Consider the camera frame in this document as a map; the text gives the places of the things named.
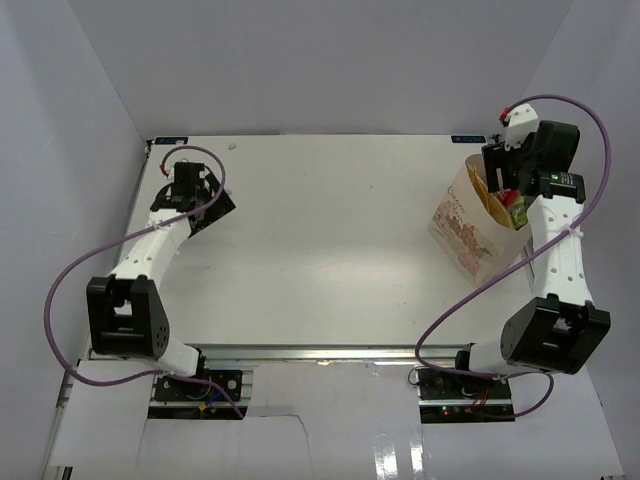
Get pink snack packet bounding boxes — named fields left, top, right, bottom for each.
left=494, top=189, right=520, bottom=209

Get tan snack pouch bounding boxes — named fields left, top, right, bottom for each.
left=466, top=165, right=514, bottom=229

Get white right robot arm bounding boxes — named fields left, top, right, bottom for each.
left=451, top=115, right=611, bottom=399

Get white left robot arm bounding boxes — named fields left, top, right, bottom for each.
left=86, top=162, right=235, bottom=399

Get blue label left corner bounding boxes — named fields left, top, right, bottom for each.
left=153, top=136, right=189, bottom=146

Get blue label corner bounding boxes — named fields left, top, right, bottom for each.
left=450, top=135, right=487, bottom=144
left=153, top=136, right=189, bottom=146

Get blue label right corner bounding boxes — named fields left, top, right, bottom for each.
left=450, top=135, right=487, bottom=144

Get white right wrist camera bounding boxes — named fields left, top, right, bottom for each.
left=501, top=103, right=540, bottom=151

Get printed paper bag orange handles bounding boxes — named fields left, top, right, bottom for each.
left=429, top=154, right=531, bottom=287

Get aluminium front rail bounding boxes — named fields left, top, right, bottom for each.
left=87, top=344, right=474, bottom=364

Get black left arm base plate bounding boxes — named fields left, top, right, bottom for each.
left=148, top=369, right=247, bottom=421

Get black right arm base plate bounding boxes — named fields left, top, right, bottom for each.
left=407, top=367, right=515, bottom=425

